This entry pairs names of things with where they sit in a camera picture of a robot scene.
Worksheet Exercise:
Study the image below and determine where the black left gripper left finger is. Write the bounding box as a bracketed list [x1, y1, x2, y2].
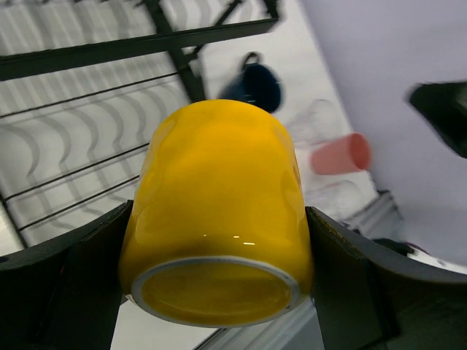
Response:
[1, 201, 133, 349]

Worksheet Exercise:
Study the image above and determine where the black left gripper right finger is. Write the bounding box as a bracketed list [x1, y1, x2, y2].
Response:
[306, 207, 466, 349]

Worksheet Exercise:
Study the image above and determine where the aluminium frame rail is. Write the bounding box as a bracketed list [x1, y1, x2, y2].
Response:
[342, 190, 404, 240]

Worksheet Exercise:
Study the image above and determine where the yellow ceramic mug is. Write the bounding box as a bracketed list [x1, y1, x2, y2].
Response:
[118, 99, 314, 328]

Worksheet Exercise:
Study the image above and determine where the black wire dish rack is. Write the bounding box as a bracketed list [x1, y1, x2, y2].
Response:
[1, 1, 281, 254]

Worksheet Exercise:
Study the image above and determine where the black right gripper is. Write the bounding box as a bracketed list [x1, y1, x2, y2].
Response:
[408, 81, 466, 159]

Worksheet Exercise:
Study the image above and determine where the dark blue mug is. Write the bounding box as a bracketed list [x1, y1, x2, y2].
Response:
[218, 52, 282, 114]

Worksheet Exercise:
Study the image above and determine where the clear glass near blue mug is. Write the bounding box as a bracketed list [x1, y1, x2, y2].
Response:
[285, 98, 343, 148]

